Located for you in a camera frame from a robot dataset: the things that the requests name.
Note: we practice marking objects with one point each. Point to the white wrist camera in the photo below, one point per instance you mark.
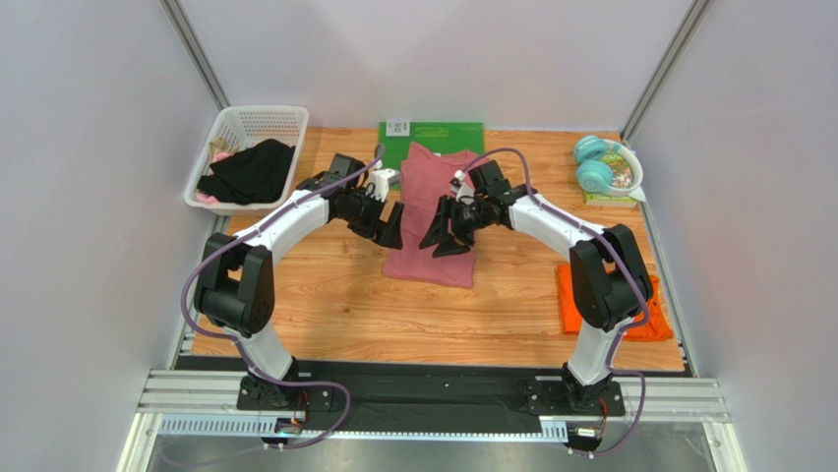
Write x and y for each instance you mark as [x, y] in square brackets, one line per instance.
[380, 182]
[460, 190]

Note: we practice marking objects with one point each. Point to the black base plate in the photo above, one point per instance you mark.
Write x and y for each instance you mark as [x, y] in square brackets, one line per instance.
[424, 398]

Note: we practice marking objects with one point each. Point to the folded orange t shirt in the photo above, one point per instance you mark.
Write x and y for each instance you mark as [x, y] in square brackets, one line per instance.
[657, 329]

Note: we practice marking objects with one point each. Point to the black garment in basket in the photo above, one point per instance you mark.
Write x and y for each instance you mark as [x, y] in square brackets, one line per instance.
[255, 175]

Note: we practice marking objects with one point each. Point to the green picture book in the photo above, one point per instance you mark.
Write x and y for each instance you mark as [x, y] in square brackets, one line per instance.
[621, 178]

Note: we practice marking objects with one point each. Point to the teal headphones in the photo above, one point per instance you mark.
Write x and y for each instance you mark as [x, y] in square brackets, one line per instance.
[597, 177]

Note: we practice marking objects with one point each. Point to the aluminium frame rail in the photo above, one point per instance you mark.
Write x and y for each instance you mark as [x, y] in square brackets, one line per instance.
[203, 403]

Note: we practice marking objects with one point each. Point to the white plastic basket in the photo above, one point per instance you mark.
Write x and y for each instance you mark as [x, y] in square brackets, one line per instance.
[239, 127]

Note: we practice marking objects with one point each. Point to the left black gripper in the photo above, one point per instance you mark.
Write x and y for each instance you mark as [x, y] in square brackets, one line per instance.
[389, 233]

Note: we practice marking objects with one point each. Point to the pink item in basket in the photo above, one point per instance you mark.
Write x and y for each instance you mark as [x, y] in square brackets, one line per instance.
[205, 198]

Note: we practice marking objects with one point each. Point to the green cutting mat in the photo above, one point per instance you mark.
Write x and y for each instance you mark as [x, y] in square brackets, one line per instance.
[427, 153]

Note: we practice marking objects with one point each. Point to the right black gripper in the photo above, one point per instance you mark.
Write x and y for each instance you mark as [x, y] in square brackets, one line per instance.
[454, 220]

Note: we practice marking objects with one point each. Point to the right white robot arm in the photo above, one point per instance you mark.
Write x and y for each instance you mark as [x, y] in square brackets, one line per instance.
[610, 284]

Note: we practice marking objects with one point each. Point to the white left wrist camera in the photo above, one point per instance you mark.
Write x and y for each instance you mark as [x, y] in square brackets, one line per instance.
[380, 182]

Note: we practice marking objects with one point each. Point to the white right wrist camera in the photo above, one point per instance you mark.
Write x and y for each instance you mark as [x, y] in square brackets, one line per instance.
[460, 190]

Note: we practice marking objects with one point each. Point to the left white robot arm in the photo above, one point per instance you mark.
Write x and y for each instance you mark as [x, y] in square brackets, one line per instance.
[233, 286]

